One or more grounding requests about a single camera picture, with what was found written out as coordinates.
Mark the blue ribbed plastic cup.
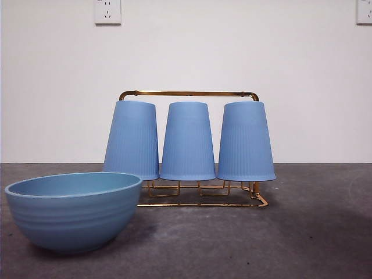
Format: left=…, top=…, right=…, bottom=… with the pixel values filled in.
left=103, top=100, right=160, bottom=180
left=159, top=101, right=216, bottom=181
left=217, top=101, right=276, bottom=181

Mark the light blue ribbed bowl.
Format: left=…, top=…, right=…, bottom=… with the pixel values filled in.
left=4, top=171, right=144, bottom=256

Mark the gold wire cup rack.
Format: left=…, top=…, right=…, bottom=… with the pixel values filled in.
left=119, top=90, right=270, bottom=208

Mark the white wall socket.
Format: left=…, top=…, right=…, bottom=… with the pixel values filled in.
left=356, top=0, right=372, bottom=25
left=95, top=0, right=122, bottom=25

